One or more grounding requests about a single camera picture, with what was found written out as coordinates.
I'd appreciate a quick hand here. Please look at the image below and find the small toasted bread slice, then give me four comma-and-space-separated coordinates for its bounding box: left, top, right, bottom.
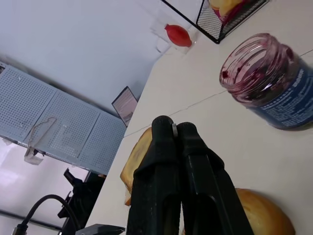
119, 127, 154, 206

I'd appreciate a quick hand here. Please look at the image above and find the black wire shelf rack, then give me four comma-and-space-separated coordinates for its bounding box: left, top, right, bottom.
161, 0, 267, 45

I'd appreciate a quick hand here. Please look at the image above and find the clear drinking glass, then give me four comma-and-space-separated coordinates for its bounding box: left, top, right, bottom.
150, 18, 199, 54

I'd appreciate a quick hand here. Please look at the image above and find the open blueberry jam jar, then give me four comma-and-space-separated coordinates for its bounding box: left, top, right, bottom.
219, 33, 313, 131

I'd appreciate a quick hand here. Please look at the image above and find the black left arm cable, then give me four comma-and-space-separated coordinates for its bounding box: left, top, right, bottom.
12, 194, 81, 235

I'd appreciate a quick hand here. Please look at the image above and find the white perforated pegboard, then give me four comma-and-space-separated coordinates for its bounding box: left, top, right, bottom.
0, 66, 128, 176

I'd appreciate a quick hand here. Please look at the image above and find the pink potato chip bag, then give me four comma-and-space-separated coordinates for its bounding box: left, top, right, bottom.
207, 0, 255, 25

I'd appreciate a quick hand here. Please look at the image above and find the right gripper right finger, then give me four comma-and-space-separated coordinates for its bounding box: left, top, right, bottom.
176, 121, 254, 235

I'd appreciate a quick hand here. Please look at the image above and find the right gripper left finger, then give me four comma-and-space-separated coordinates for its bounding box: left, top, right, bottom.
127, 115, 183, 235

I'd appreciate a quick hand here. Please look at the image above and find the clear plastic pegboard holder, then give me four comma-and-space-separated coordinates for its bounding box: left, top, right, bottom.
23, 117, 58, 165

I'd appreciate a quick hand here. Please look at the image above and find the red oval object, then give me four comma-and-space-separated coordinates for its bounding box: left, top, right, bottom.
164, 23, 193, 47

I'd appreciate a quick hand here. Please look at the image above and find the black stand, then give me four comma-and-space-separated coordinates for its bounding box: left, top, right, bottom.
57, 168, 86, 221

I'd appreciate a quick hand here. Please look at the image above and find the dark blue laptop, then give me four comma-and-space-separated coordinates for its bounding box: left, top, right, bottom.
112, 86, 139, 128

